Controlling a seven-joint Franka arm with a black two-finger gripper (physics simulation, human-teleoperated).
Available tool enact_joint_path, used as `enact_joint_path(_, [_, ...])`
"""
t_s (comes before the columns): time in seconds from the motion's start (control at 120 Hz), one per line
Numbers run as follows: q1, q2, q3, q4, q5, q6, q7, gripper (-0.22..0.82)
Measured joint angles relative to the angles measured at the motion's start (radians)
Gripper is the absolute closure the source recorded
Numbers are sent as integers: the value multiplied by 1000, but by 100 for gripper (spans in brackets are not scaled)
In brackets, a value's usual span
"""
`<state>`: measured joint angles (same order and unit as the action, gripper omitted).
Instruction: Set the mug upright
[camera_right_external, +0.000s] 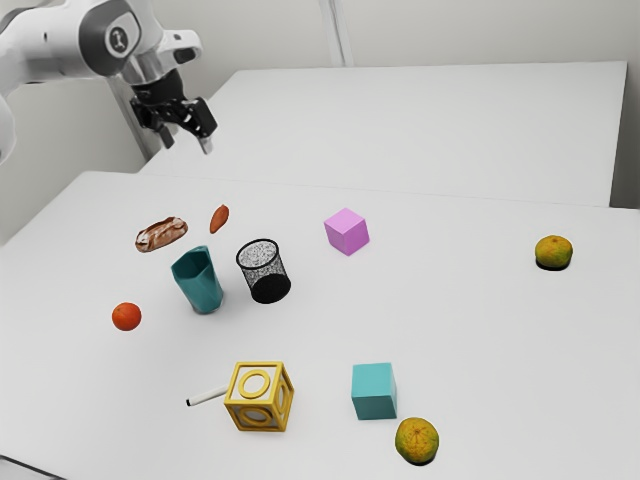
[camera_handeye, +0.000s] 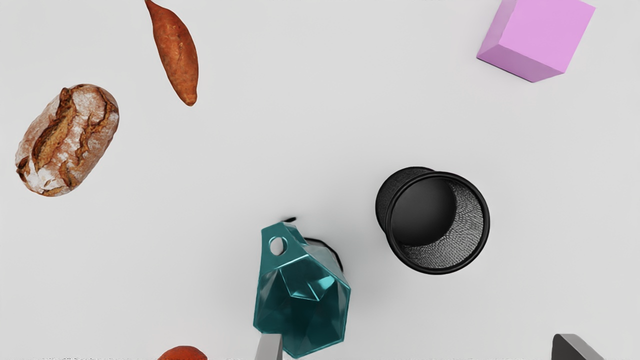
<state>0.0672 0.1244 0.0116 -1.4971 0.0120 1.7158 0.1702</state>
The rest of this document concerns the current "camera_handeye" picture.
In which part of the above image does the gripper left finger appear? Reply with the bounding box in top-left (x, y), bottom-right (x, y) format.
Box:
top-left (254, 334), bottom-right (284, 360)

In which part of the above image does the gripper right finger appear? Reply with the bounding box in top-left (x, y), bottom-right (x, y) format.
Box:
top-left (552, 333), bottom-right (605, 360)

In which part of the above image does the sweet potato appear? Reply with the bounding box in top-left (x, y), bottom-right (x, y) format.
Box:
top-left (144, 0), bottom-right (200, 107)

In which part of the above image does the orange-red round fruit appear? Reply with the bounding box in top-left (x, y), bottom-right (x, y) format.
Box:
top-left (158, 345), bottom-right (208, 360)

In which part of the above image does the rustic bread loaf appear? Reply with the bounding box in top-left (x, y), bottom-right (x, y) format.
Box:
top-left (15, 83), bottom-right (120, 197)

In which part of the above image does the pink cube block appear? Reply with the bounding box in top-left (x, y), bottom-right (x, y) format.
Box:
top-left (476, 0), bottom-right (597, 83)

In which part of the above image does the black mesh pen holder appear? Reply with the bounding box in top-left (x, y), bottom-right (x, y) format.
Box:
top-left (375, 166), bottom-right (491, 275)

